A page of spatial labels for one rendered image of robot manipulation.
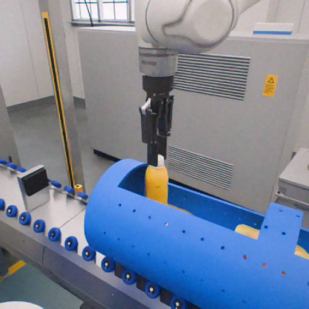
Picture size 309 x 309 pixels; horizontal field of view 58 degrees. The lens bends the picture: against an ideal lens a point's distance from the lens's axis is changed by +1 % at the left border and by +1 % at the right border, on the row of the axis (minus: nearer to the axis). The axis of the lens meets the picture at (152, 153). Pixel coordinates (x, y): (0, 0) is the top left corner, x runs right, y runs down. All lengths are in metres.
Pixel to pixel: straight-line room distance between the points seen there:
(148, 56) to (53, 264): 0.73
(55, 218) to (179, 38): 0.83
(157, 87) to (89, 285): 0.63
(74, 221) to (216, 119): 1.57
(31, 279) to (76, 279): 1.24
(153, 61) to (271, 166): 1.79
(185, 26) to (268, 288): 0.46
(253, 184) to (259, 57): 0.99
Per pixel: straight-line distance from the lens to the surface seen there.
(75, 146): 1.42
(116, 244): 0.71
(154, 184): 0.76
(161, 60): 0.63
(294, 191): 1.11
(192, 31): 0.44
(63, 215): 1.11
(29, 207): 1.16
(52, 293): 2.09
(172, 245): 0.62
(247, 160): 2.35
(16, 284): 2.22
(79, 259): 0.94
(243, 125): 2.25
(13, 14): 5.40
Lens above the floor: 1.61
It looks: 27 degrees down
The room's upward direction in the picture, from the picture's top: straight up
